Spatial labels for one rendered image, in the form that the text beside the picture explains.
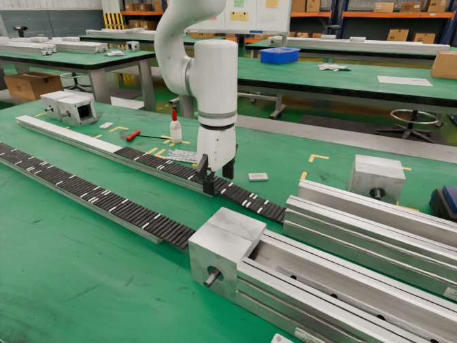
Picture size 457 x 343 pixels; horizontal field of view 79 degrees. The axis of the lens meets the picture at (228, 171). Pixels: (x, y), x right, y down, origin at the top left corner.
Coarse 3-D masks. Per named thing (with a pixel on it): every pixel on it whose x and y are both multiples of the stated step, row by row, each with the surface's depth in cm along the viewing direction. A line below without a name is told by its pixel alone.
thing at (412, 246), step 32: (320, 192) 57; (288, 224) 56; (320, 224) 52; (352, 224) 49; (384, 224) 53; (416, 224) 50; (448, 224) 48; (352, 256) 51; (384, 256) 49; (416, 256) 45; (448, 256) 42; (448, 288) 44
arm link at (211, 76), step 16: (208, 48) 50; (224, 48) 50; (192, 64) 54; (208, 64) 51; (224, 64) 51; (192, 80) 54; (208, 80) 53; (224, 80) 53; (208, 96) 54; (224, 96) 54; (208, 112) 56; (224, 112) 56
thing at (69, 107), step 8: (72, 96) 116; (80, 96) 116; (64, 104) 109; (72, 104) 107; (80, 104) 109; (88, 104) 113; (64, 112) 112; (72, 112) 109; (80, 112) 112; (88, 112) 116; (64, 120) 114; (72, 120) 111; (80, 120) 111; (88, 120) 114; (96, 120) 117
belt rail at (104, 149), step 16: (32, 128) 107; (48, 128) 102; (64, 128) 102; (80, 144) 94; (96, 144) 90; (112, 144) 90; (112, 160) 87; (128, 160) 82; (160, 176) 77; (176, 176) 73
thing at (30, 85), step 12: (192, 36) 448; (204, 36) 439; (444, 60) 187; (456, 60) 184; (36, 72) 370; (432, 72) 196; (444, 72) 189; (456, 72) 186; (12, 84) 346; (24, 84) 333; (36, 84) 333; (48, 84) 346; (60, 84) 358; (24, 96) 345; (36, 96) 337
